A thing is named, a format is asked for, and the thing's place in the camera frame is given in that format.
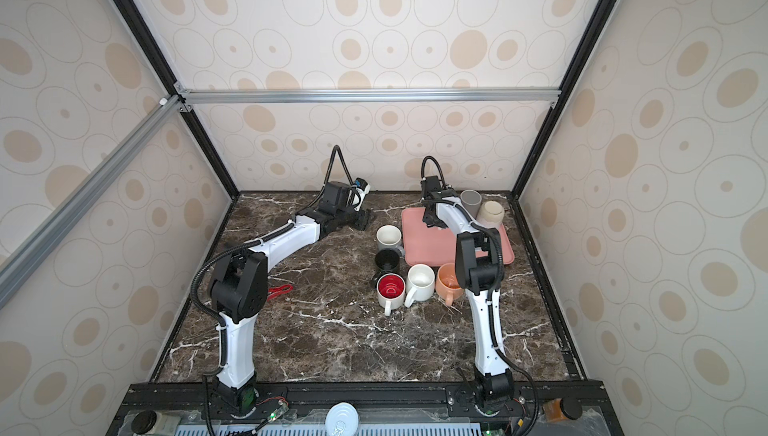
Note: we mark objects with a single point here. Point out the left slanted aluminium frame bar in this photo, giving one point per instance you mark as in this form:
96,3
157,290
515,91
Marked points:
38,246

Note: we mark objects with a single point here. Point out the red handled tool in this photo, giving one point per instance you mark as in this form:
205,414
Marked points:
274,292

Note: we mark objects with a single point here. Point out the peach cream speckled mug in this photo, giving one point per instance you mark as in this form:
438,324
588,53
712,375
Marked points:
447,285

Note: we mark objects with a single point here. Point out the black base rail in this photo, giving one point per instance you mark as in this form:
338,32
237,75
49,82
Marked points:
405,408

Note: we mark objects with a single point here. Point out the white mug black rim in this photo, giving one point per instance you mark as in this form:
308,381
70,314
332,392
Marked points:
391,292

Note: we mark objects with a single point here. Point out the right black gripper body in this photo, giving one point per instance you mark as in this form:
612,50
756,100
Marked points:
432,220

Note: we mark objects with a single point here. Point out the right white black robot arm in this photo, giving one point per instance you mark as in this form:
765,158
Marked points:
479,271

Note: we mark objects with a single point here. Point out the white round lamp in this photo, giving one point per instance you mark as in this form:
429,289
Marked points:
342,420

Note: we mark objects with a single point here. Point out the horizontal aluminium frame bar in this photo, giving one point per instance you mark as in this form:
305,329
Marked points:
371,95

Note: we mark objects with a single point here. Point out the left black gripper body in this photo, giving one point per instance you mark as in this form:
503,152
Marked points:
349,218

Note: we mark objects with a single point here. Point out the large grey mug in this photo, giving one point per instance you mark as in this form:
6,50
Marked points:
472,201

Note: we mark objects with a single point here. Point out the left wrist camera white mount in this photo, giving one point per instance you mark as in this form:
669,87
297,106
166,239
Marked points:
361,189

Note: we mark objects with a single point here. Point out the white ceramic mug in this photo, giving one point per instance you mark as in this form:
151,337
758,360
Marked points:
420,284

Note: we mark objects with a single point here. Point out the small grey mug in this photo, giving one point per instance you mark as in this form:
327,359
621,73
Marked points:
390,237

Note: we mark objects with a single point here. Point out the pink plastic tray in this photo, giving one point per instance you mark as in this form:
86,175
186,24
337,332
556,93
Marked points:
435,246

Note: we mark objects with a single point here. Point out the beige round mug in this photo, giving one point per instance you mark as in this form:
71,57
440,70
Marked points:
491,214

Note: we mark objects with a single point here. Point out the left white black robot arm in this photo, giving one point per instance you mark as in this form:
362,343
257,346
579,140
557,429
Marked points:
232,286

